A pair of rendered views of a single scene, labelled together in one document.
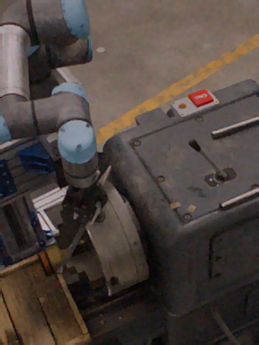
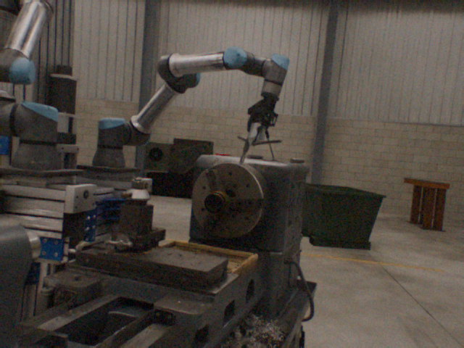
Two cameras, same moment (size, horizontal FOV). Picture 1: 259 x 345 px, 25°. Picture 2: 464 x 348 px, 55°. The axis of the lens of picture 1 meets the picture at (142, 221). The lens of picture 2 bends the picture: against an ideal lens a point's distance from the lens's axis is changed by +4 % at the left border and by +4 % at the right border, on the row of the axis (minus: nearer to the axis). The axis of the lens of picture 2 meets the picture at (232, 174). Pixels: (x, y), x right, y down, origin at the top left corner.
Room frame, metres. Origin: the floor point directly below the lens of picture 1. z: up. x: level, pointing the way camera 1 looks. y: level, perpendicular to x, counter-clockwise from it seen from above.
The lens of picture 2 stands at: (-0.08, 1.53, 1.28)
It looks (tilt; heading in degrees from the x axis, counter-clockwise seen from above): 3 degrees down; 308
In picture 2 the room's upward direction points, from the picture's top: 5 degrees clockwise
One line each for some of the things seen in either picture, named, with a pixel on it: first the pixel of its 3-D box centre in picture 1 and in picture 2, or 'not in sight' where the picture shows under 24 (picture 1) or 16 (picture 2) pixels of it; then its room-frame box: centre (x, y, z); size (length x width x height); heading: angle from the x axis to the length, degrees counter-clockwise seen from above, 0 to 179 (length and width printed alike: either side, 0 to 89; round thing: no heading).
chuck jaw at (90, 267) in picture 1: (90, 271); (245, 202); (0.93, 0.16, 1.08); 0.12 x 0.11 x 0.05; 19
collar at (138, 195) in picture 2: not in sight; (136, 193); (0.92, 0.72, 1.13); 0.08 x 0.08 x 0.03
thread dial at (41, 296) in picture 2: not in sight; (46, 307); (0.97, 0.93, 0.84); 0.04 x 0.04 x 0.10; 19
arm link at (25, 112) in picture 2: not in sight; (37, 121); (1.44, 0.75, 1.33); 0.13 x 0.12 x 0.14; 47
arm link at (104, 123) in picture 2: (31, 53); (112, 131); (1.65, 0.29, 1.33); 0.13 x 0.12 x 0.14; 94
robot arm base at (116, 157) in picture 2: (36, 82); (109, 156); (1.65, 0.30, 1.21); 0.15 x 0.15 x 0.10
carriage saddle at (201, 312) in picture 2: not in sight; (143, 283); (0.83, 0.74, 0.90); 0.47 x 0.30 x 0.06; 19
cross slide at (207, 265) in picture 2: not in sight; (149, 260); (0.86, 0.70, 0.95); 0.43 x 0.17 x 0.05; 19
